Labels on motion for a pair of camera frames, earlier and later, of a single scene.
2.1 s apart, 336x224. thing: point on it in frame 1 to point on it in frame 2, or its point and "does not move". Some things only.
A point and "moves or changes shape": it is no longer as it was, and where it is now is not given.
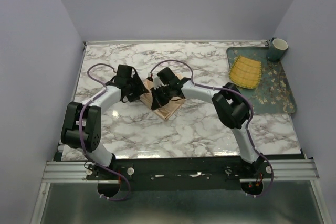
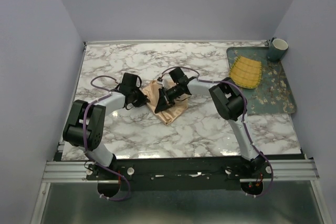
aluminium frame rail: x=77 y=170 does not move
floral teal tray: x=273 y=95 does not move
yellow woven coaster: x=246 y=72 does not move
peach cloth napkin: x=166 y=110 moves or changes shape
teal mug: x=277 y=49 does not move
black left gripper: x=140 y=88 to x=143 y=99
